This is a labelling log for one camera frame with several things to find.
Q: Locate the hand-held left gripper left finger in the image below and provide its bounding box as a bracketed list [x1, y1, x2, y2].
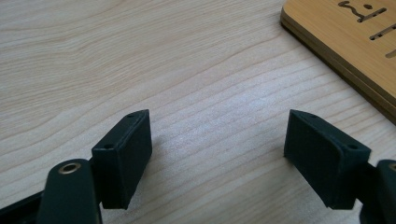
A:
[91, 108, 153, 210]

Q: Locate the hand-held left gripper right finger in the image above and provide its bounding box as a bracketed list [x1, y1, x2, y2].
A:
[283, 108, 372, 210]

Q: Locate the wooden coaster with curly cutouts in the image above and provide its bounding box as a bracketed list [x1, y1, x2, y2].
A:
[279, 0, 396, 108]

